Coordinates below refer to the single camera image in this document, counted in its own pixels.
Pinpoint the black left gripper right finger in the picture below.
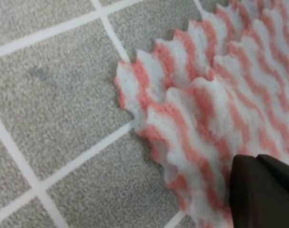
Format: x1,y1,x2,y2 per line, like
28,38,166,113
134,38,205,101
256,154,289,192

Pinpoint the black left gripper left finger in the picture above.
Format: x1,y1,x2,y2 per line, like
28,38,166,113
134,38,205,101
229,155,289,228

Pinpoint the pink white wavy striped towel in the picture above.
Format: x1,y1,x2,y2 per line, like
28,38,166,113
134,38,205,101
115,0,289,228

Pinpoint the grey grid tablecloth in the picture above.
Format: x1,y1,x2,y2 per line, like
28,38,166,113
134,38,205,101
0,0,216,228

